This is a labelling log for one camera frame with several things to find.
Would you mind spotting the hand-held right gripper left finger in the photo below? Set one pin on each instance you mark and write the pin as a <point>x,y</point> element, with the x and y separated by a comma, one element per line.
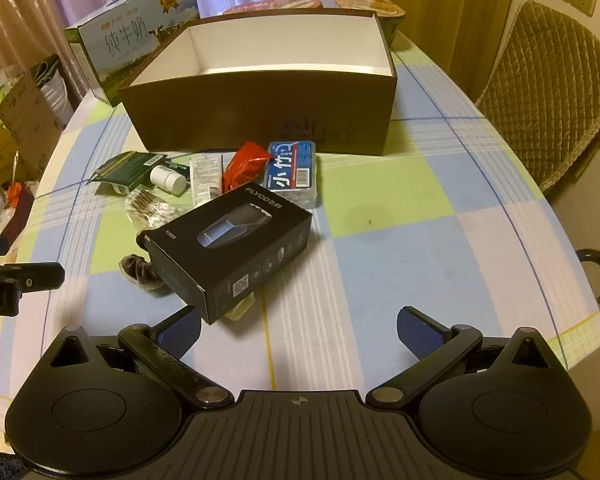
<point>180,332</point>

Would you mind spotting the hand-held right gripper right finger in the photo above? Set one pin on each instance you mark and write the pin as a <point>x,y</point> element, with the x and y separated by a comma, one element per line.
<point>410,330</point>

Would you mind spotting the white hair clip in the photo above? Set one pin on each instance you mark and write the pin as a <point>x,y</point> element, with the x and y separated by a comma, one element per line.
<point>240,310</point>

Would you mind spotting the dark hair scrunchie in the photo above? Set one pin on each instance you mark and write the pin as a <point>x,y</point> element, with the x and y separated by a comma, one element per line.
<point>142,272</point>

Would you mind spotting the black shaver box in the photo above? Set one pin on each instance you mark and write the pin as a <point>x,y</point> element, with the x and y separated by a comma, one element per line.
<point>230,255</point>

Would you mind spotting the cotton swab bag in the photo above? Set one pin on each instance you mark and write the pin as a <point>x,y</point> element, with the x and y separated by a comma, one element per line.
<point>152,210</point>

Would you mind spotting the green blister card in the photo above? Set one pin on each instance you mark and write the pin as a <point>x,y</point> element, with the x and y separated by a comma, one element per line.
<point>125,170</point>

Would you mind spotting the white tube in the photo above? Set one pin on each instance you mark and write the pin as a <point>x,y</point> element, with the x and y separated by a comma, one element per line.
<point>206,182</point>

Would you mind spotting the small white bottle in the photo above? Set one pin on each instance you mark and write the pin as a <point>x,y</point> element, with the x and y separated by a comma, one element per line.
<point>167,179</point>

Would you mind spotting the red snack packet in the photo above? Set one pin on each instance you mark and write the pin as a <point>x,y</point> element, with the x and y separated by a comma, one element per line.
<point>242,165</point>

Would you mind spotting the blue floss pick pack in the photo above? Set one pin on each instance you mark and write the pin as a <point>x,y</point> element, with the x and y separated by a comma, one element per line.
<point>292,170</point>

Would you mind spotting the brown cardboard box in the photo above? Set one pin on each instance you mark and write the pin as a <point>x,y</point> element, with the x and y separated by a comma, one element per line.
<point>260,110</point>

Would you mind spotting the plain cardboard carton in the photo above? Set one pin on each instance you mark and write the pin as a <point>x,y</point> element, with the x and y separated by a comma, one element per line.
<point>25,120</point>

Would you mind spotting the dark green small card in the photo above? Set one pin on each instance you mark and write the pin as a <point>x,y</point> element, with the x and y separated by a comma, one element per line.
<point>177,164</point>

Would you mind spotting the blue milk carton case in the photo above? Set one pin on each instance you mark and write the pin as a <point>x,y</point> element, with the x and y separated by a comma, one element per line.
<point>125,35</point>

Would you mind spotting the quilted cover chair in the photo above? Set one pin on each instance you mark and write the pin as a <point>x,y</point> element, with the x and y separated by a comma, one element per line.
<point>545,95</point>

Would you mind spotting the orange lid noodle bowl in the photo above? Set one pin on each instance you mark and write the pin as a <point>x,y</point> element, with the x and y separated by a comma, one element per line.
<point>390,15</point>

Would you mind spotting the red lid noodle bowl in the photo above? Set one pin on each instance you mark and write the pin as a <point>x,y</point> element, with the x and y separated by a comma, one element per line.
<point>275,6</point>

